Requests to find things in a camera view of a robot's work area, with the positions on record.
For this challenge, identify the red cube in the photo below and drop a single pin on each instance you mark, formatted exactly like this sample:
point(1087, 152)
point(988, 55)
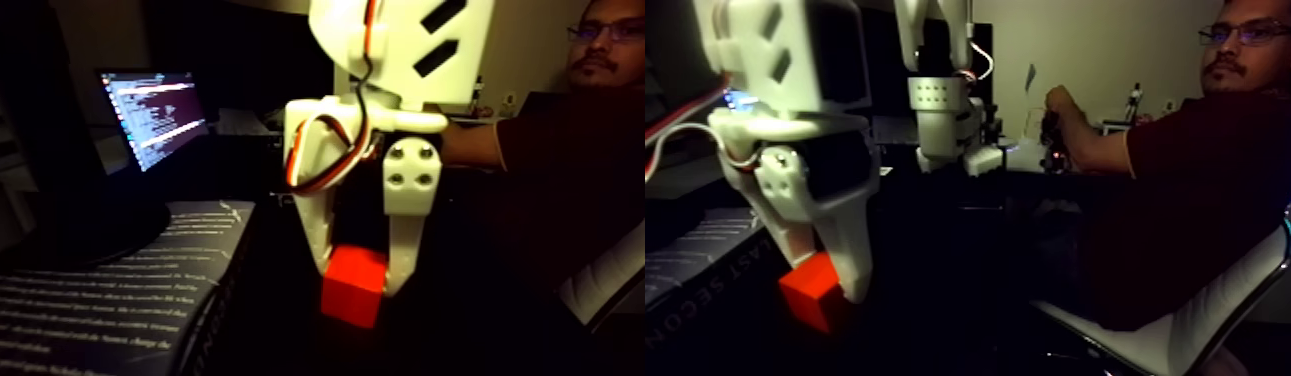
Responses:
point(351, 299)

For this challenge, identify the dark leader arm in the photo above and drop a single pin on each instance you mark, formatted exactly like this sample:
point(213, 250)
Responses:
point(1054, 152)

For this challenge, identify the person's right hand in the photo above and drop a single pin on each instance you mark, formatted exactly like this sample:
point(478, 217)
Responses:
point(1062, 108)

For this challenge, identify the open laptop with lit screen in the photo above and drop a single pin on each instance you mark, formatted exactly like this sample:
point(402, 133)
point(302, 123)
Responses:
point(152, 116)

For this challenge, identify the black book with white text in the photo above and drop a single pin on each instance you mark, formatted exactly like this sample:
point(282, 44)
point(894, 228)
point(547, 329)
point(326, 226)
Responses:
point(99, 304)

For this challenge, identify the black round stand base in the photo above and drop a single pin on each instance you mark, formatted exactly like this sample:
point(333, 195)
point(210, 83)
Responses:
point(78, 236)

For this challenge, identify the small figurine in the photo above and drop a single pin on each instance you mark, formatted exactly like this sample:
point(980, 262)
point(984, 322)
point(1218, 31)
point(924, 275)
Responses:
point(1133, 103)

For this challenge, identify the white office chair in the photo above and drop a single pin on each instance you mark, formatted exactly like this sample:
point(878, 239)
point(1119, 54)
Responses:
point(1160, 346)

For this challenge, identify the person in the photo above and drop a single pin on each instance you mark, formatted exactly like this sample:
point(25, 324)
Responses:
point(1212, 189)

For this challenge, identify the person's eyeglasses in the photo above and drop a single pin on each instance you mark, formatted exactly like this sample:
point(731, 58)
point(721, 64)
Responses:
point(1244, 34)

